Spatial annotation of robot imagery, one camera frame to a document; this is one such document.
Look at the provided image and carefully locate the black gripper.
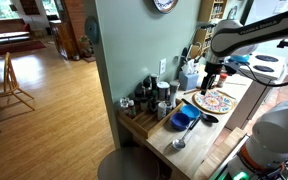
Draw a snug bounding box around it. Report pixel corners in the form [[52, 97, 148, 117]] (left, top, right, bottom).
[[200, 62, 224, 97]]

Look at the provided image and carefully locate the dark blue bowl with handle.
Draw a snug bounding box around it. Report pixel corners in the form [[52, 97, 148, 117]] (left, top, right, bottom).
[[170, 112, 191, 132]]

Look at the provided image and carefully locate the light blue bowl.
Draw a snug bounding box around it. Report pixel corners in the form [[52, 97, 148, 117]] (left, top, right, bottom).
[[180, 104, 202, 121]]

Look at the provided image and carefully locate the red lid spice jar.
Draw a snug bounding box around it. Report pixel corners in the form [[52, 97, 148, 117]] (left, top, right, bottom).
[[216, 73, 228, 89]]

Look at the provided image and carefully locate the wooden chopstick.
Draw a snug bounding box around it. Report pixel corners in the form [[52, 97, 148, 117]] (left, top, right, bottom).
[[183, 87, 202, 96]]

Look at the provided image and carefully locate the colourful painted plate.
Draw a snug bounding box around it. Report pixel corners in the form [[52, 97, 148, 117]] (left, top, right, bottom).
[[192, 89, 236, 115]]

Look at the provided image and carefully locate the blue tissue box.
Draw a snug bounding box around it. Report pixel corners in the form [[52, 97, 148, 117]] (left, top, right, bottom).
[[178, 70, 200, 92]]

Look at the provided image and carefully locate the white tissue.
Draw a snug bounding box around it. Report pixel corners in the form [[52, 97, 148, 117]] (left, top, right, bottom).
[[181, 59, 200, 75]]

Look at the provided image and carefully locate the black plastic spoon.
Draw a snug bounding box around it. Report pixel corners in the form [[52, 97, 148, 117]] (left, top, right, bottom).
[[181, 98, 220, 124]]

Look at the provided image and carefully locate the white shaker with metal top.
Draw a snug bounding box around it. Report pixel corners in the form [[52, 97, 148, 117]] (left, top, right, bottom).
[[168, 80, 181, 108]]

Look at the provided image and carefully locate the wooden spatula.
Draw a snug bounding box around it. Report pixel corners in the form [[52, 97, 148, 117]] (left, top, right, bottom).
[[188, 42, 202, 60]]

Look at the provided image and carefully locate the blue pot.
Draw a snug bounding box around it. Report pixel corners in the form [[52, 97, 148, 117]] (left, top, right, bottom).
[[228, 54, 251, 65]]

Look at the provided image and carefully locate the dark jar with white lid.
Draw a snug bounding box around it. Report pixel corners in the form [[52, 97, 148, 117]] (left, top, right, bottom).
[[156, 81, 171, 102]]

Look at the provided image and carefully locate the white power outlet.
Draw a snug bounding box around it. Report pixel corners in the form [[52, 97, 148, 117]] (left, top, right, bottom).
[[159, 58, 168, 75]]

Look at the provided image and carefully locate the small white jar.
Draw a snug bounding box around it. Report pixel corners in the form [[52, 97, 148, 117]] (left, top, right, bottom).
[[156, 101, 168, 122]]

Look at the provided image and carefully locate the steel pepper grinder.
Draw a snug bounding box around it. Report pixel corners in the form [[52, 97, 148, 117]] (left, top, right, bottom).
[[150, 73, 160, 91]]

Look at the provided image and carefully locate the black cap bottle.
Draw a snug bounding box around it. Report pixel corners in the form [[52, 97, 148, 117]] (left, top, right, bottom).
[[143, 75, 152, 98]]

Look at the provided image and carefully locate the white stove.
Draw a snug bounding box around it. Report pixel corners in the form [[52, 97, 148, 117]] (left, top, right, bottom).
[[224, 51, 287, 132]]

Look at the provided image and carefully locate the wooden spice tray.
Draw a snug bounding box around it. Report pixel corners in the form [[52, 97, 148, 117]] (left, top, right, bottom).
[[117, 98, 185, 139]]

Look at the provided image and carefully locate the clear glass bottle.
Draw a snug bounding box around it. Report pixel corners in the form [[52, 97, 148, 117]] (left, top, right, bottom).
[[119, 97, 131, 111]]

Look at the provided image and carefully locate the round grey stool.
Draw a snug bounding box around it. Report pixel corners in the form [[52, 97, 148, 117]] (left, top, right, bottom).
[[97, 146, 161, 180]]

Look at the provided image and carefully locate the potted plant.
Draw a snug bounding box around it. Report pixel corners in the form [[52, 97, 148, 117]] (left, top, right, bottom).
[[78, 34, 95, 59]]

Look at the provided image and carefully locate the dark wooden cabinet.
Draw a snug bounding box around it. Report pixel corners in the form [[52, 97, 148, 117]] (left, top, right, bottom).
[[49, 19, 80, 61]]

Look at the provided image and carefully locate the red rug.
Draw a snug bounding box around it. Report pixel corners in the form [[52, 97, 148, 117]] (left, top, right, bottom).
[[0, 39, 47, 59]]

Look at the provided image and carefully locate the wooden windsor chair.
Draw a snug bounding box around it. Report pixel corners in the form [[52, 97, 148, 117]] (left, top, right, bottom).
[[0, 51, 36, 126]]

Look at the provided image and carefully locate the wooden bench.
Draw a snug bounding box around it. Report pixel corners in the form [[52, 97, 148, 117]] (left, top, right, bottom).
[[0, 18, 32, 46]]

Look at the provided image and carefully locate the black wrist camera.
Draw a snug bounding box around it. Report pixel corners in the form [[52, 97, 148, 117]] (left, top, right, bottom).
[[224, 61, 242, 76]]

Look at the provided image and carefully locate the metal spoon with black handle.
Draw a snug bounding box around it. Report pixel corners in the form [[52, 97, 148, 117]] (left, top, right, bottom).
[[171, 115, 202, 151]]

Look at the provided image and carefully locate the wooden wall shelf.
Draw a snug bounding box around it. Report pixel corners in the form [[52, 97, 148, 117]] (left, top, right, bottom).
[[197, 0, 230, 54]]

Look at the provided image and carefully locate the dark round wall disc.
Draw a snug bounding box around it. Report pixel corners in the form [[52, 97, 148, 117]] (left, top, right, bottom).
[[84, 15, 101, 45]]

